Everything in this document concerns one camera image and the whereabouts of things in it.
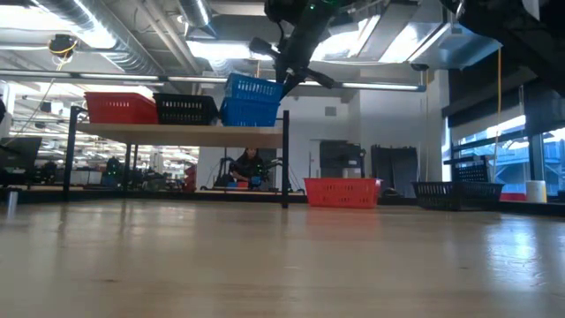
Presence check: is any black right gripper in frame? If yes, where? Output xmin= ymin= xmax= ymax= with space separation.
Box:
xmin=249 ymin=0 xmax=354 ymax=97

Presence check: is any light wooden shelf board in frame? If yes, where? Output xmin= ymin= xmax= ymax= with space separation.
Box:
xmin=75 ymin=122 xmax=284 ymax=149

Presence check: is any black shelf leg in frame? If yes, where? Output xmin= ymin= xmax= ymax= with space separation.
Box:
xmin=124 ymin=143 xmax=139 ymax=195

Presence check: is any black cabinet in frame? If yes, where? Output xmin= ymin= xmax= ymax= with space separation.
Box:
xmin=370 ymin=144 xmax=418 ymax=199
xmin=319 ymin=140 xmax=367 ymax=180

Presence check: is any person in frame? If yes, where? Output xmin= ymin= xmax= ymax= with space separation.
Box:
xmin=229 ymin=148 xmax=267 ymax=190

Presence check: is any white cylinder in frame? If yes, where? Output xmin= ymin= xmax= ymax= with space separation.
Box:
xmin=524 ymin=179 xmax=548 ymax=204

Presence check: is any black shelf post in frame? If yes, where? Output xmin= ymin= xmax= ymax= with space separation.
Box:
xmin=62 ymin=104 xmax=88 ymax=202
xmin=281 ymin=110 xmax=290 ymax=209

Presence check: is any silver round air duct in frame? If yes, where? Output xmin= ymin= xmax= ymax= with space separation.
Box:
xmin=34 ymin=0 xmax=160 ymax=76
xmin=178 ymin=0 xmax=217 ymax=27

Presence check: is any silver rectangular air duct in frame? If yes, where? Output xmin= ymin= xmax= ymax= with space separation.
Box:
xmin=374 ymin=21 xmax=502 ymax=72

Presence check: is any black yellow cable reel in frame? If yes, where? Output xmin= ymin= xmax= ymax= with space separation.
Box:
xmin=47 ymin=34 xmax=79 ymax=58

